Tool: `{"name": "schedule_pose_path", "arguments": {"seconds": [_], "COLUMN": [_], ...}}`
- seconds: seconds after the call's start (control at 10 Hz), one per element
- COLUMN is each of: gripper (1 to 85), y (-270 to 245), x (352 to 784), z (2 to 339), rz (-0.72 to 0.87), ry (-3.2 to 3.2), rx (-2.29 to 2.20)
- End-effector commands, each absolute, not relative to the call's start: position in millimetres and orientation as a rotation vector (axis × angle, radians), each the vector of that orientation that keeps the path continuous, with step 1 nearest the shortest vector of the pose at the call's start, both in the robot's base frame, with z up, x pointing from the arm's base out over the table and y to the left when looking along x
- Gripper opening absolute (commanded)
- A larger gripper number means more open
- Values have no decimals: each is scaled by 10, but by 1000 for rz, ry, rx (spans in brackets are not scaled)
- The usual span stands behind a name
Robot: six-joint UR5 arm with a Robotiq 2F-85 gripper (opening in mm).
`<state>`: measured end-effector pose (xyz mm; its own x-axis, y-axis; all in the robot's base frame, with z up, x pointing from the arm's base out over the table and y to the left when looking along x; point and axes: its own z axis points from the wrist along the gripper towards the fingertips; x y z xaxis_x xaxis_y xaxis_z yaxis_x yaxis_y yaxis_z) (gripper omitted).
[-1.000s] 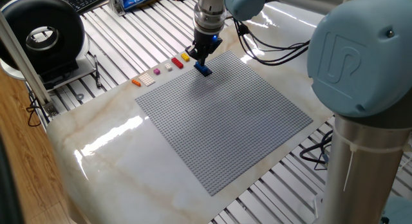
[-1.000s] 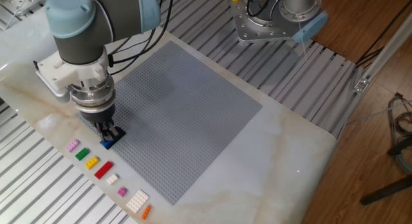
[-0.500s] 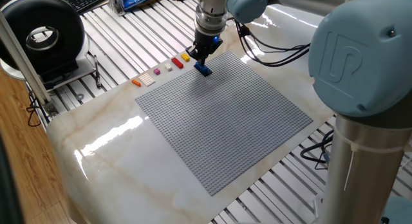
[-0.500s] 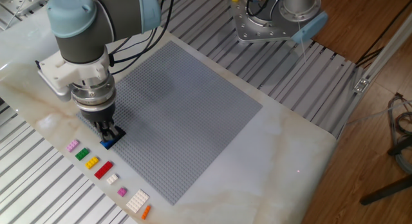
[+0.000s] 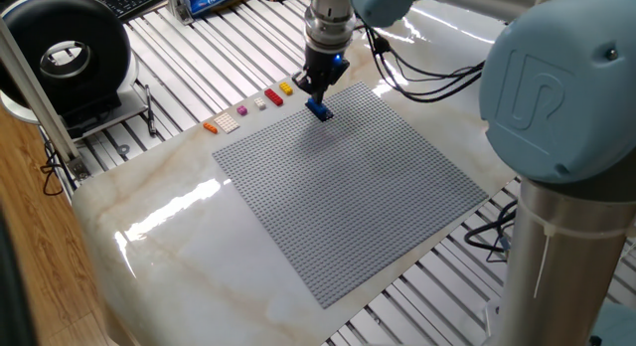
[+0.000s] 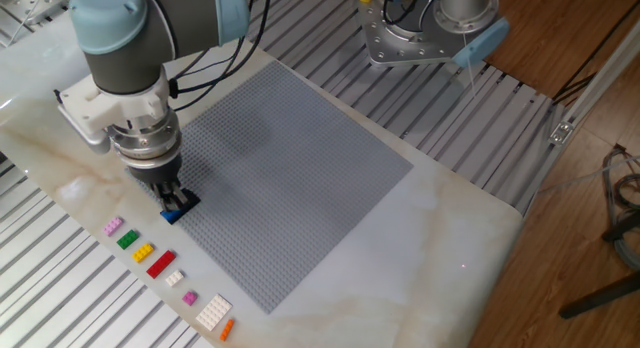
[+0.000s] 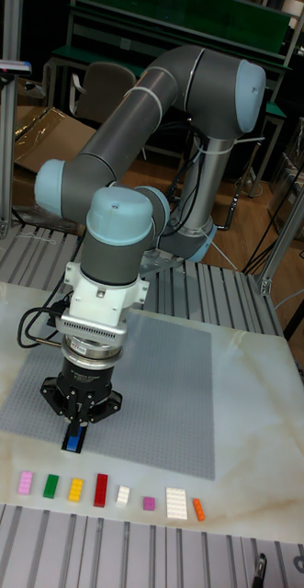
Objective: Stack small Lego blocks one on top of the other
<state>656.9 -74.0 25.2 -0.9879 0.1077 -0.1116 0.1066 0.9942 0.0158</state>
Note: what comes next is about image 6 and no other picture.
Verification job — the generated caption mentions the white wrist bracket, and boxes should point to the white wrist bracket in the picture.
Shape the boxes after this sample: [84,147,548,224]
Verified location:
[53,70,174,155]

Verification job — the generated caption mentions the grey Lego baseplate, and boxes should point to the grey Lego baseplate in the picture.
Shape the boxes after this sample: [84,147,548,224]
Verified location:
[124,60,414,315]

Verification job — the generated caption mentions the silver corner bracket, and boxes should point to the silver corner bracket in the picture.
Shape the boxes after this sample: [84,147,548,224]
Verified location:
[548,120,575,147]

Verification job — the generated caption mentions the yellow Lego brick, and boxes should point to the yellow Lego brick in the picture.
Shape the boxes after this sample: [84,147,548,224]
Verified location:
[131,242,155,264]

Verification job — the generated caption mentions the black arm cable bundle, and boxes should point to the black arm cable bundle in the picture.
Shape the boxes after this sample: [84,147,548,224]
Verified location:
[167,0,274,113]

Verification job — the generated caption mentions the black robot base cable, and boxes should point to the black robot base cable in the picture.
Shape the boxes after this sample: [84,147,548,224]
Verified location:
[380,0,426,27]

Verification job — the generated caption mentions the black stand legs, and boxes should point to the black stand legs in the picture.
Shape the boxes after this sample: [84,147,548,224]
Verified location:
[558,221,640,320]

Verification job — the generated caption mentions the white zip tie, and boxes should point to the white zip tie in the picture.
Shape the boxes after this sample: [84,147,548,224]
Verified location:
[462,30,478,98]

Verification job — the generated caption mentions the red Lego brick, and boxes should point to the red Lego brick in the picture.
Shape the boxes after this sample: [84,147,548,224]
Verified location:
[145,249,177,280]

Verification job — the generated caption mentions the black floor cable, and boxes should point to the black floor cable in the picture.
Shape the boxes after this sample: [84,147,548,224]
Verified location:
[552,0,640,107]

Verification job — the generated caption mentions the marble pattern board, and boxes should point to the marble pattern board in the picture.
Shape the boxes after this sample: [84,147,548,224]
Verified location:
[0,0,525,348]

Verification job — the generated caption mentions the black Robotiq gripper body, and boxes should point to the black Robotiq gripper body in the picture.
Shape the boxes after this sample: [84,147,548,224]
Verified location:
[127,152,184,187]

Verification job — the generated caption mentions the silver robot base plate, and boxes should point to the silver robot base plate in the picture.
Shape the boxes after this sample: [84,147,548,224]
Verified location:
[359,0,457,67]

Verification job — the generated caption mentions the light pink Lego brick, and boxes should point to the light pink Lego brick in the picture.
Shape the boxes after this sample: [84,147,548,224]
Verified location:
[102,216,124,237]

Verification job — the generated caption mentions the grey floor cable bundle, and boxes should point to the grey floor cable bundle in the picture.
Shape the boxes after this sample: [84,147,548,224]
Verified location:
[602,143,640,272]

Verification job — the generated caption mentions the dark navy Lego plate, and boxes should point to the dark navy Lego plate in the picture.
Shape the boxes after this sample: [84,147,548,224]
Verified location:
[160,189,202,224]

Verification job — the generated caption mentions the perforated aluminium plate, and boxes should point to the perforated aluminium plate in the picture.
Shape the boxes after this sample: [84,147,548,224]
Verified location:
[0,0,76,28]

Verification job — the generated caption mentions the white floor cable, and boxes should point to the white floor cable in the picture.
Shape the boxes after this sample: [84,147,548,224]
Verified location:
[537,155,640,195]

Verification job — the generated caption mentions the aluminium frame profile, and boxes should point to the aluminium frame profile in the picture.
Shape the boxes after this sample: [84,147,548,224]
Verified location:
[514,17,640,218]

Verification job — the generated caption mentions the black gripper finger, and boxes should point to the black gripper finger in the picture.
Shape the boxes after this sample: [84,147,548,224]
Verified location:
[167,180,194,208]
[151,182,176,214]

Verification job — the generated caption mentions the large white Lego plate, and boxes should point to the large white Lego plate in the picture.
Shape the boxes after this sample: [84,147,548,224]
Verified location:
[195,293,234,332]

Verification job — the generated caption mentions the green Lego brick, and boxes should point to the green Lego brick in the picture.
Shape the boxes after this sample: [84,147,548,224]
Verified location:
[116,229,140,251]

